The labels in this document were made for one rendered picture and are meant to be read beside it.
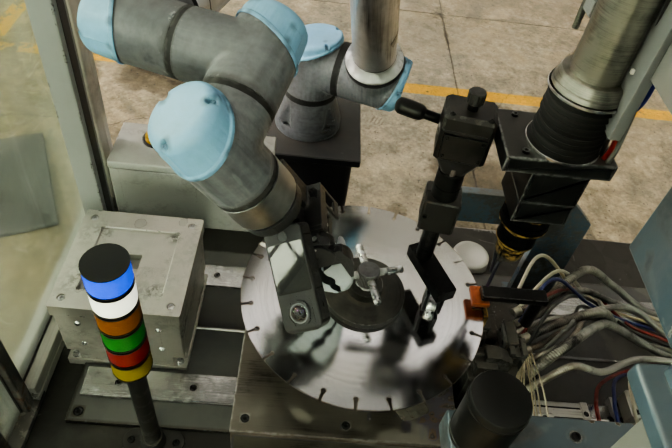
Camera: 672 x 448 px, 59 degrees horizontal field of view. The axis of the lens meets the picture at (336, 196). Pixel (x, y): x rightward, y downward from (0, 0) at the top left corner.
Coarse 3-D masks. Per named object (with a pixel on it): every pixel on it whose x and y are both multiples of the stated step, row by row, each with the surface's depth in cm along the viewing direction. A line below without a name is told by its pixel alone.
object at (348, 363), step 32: (352, 224) 89; (384, 224) 90; (416, 224) 91; (256, 256) 83; (384, 256) 86; (448, 256) 87; (256, 288) 79; (416, 288) 82; (256, 320) 76; (416, 320) 79; (448, 320) 79; (480, 320) 80; (288, 352) 73; (320, 352) 74; (352, 352) 74; (384, 352) 75; (416, 352) 75; (448, 352) 76; (320, 384) 71; (352, 384) 71; (384, 384) 72; (416, 384) 72; (448, 384) 73
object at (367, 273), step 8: (360, 248) 80; (360, 256) 79; (360, 264) 77; (368, 264) 77; (376, 264) 78; (360, 272) 76; (368, 272) 77; (376, 272) 77; (384, 272) 78; (392, 272) 78; (400, 272) 78; (360, 280) 77; (368, 280) 76; (376, 280) 77; (360, 288) 78; (368, 288) 77; (376, 288) 75; (376, 296) 74; (376, 304) 74
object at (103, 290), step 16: (96, 256) 55; (112, 256) 55; (128, 256) 55; (80, 272) 54; (96, 272) 54; (112, 272) 54; (128, 272) 55; (96, 288) 54; (112, 288) 54; (128, 288) 56
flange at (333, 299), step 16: (352, 288) 78; (384, 288) 80; (400, 288) 81; (336, 304) 78; (352, 304) 78; (368, 304) 78; (384, 304) 78; (400, 304) 79; (352, 320) 76; (368, 320) 77; (384, 320) 77
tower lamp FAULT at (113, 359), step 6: (144, 342) 64; (138, 348) 63; (144, 348) 64; (108, 354) 63; (114, 354) 62; (120, 354) 62; (126, 354) 62; (132, 354) 63; (138, 354) 64; (144, 354) 65; (114, 360) 63; (120, 360) 63; (126, 360) 63; (132, 360) 64; (138, 360) 64; (120, 366) 64; (126, 366) 64; (132, 366) 64
